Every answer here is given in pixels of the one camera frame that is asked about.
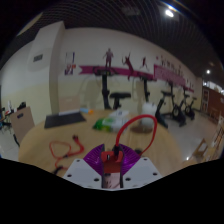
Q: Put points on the green wet wipes pack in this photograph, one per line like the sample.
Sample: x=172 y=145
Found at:
x=100 y=125

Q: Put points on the brown wooden cabinet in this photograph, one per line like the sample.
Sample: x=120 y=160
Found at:
x=213 y=101

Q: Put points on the white wall poster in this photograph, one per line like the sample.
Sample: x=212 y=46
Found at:
x=70 y=58

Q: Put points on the purple orange wall poster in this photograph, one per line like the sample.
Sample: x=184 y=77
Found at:
x=69 y=70

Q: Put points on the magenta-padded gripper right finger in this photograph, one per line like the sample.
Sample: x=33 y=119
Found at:
x=145 y=171

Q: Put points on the grey wall sign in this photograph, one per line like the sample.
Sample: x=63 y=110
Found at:
x=38 y=58

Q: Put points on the light wooden chair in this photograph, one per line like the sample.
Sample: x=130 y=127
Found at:
x=216 y=140
x=200 y=148

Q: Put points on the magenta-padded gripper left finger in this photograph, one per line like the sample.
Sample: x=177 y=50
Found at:
x=80 y=171

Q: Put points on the black exercise bike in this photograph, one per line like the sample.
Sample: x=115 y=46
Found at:
x=178 y=115
x=190 y=111
x=160 y=113
x=106 y=90

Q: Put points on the magenta wall banner decal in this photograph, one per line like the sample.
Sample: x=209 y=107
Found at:
x=166 y=73

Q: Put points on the brown round coaster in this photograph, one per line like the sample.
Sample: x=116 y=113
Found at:
x=138 y=129

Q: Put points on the white tissue pack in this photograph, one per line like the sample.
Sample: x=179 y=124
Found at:
x=118 y=114

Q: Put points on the blue orange small object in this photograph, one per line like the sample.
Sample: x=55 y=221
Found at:
x=86 y=110

